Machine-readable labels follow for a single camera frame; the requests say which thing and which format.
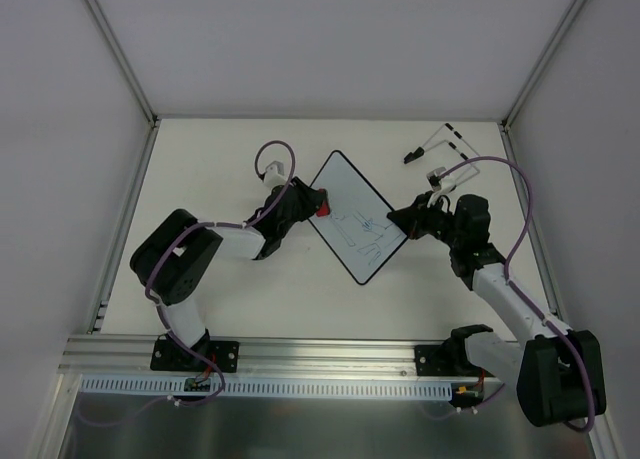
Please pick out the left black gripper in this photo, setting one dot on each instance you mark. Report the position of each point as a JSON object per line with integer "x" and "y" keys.
{"x": 307, "y": 201}

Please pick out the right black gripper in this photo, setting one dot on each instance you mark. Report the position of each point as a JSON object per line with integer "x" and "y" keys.
{"x": 415, "y": 222}

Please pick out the red bone-shaped eraser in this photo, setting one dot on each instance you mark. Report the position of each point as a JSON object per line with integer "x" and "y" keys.
{"x": 324, "y": 210}

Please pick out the white whiteboard black rim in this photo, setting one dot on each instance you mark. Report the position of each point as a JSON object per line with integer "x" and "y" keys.
{"x": 356, "y": 229}

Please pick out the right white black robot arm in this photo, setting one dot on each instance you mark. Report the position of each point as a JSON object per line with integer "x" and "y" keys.
{"x": 555, "y": 370}

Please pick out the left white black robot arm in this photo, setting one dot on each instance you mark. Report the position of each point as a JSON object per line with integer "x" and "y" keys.
{"x": 171, "y": 262}

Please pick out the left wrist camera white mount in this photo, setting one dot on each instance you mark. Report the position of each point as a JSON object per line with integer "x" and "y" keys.
{"x": 274, "y": 175}

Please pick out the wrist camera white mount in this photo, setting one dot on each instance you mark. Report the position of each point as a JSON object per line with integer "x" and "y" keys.
{"x": 274, "y": 175}
{"x": 440, "y": 183}

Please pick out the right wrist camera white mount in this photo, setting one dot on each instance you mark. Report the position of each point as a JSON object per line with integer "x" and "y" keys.
{"x": 440, "y": 183}

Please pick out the wire whiteboard stand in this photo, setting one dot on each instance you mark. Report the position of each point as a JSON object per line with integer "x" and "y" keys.
{"x": 443, "y": 149}

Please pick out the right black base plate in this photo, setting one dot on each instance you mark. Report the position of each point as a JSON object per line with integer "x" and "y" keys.
{"x": 435, "y": 361}

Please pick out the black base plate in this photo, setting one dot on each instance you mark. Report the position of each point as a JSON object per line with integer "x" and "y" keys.
{"x": 435, "y": 361}
{"x": 168, "y": 356}

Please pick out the left aluminium frame post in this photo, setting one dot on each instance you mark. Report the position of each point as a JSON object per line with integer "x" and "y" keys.
{"x": 109, "y": 37}

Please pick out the aluminium frame post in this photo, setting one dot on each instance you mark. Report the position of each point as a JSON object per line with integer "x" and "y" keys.
{"x": 560, "y": 31}
{"x": 109, "y": 37}

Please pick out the white slotted cable duct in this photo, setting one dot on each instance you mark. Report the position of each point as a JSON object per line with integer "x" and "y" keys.
{"x": 183, "y": 386}

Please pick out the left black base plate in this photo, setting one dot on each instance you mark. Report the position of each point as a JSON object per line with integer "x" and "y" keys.
{"x": 168, "y": 356}

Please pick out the aluminium mounting rail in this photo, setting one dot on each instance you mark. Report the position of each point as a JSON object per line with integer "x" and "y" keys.
{"x": 288, "y": 358}

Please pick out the right aluminium frame post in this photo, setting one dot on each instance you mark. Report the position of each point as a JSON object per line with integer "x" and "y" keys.
{"x": 560, "y": 31}

